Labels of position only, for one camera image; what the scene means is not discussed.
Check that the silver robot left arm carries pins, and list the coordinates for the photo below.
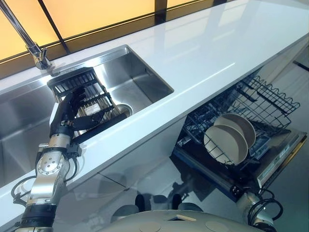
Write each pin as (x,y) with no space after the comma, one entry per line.
(49,166)

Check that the dark robot right foot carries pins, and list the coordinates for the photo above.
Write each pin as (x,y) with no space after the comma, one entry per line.
(176,200)

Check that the open dishwasher door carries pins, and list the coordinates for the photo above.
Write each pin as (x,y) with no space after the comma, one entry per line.
(277,164)

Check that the dark robot foot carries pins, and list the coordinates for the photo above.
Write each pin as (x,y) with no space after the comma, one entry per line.
(140,200)
(176,200)

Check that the round steel sink drain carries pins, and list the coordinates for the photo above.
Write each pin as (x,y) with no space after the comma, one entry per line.
(126,110)

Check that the silver robot torso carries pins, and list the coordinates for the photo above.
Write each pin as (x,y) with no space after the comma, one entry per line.
(157,222)

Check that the white cabinet front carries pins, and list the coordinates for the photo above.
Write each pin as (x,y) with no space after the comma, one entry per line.
(144,149)

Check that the stainless steel sink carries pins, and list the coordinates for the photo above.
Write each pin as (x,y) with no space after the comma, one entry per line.
(142,75)

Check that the dark robot left foot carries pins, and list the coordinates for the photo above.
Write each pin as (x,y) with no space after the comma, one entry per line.
(140,200)

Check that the beige round plate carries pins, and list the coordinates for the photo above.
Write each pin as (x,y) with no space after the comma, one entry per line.
(223,142)
(246,128)

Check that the black dish drying rack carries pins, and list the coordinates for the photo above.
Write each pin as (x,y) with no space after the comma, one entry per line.
(96,95)

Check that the chrome kitchen faucet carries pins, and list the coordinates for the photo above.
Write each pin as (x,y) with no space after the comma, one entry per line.
(20,29)

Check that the black window frame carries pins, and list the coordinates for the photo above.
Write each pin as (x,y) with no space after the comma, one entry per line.
(193,4)

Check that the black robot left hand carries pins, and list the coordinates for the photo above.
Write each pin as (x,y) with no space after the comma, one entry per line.
(63,110)

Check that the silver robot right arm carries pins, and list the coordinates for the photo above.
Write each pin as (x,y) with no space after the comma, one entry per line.
(248,200)

